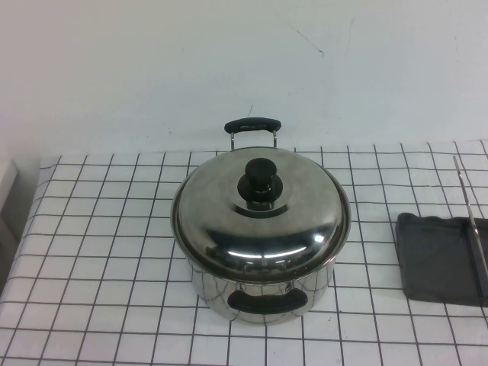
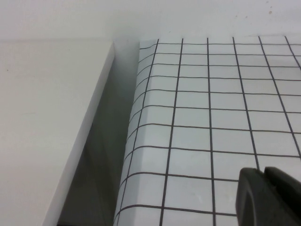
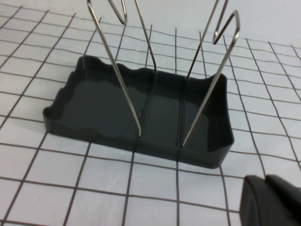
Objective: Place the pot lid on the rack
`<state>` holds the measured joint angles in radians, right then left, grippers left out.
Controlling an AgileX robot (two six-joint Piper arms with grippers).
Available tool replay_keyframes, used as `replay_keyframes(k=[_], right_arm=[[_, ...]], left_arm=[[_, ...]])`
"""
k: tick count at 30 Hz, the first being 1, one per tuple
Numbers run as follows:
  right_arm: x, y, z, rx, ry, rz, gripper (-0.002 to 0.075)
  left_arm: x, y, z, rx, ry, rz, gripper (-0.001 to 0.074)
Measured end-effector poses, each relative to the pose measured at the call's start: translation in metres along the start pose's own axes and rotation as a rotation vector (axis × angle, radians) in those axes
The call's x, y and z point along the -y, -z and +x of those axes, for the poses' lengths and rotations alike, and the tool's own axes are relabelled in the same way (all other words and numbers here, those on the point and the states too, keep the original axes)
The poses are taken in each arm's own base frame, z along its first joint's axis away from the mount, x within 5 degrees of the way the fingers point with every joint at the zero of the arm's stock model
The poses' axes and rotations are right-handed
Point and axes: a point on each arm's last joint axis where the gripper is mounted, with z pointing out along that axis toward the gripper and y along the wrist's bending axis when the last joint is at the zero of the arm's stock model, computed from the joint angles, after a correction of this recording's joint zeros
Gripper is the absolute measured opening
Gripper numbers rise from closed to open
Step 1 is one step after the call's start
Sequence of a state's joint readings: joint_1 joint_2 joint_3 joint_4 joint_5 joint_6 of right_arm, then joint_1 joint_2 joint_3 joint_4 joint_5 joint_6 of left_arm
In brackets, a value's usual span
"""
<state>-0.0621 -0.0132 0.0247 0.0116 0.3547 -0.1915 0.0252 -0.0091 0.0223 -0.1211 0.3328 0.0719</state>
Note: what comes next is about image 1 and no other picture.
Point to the stainless steel lid black knob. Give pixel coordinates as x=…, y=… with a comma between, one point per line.
x=297, y=213

